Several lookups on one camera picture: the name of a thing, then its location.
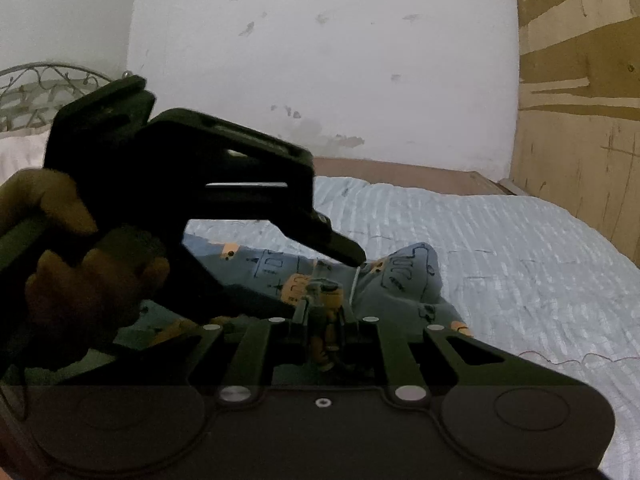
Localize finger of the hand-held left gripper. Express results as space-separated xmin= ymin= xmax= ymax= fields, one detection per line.
xmin=311 ymin=215 xmax=367 ymax=267

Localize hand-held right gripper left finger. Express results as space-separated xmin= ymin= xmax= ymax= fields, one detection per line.
xmin=187 ymin=301 xmax=322 ymax=407

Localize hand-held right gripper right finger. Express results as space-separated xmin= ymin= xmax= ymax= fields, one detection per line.
xmin=336 ymin=306 xmax=578 ymax=405

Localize blue pants with orange print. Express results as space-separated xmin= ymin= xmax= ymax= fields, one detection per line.
xmin=115 ymin=232 xmax=476 ymax=361

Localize person's left hand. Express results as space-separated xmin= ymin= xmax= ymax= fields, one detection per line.
xmin=0 ymin=167 xmax=172 ymax=367

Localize cream rolled comforter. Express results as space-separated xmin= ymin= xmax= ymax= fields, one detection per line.
xmin=0 ymin=132 xmax=51 ymax=186

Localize metal scrollwork headboard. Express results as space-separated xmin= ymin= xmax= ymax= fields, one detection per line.
xmin=0 ymin=62 xmax=117 ymax=134

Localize plywood wardrobe panel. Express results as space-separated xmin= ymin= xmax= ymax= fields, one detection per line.
xmin=510 ymin=0 xmax=640 ymax=257

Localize wooden bed frame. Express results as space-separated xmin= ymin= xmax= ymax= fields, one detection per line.
xmin=311 ymin=156 xmax=527 ymax=197

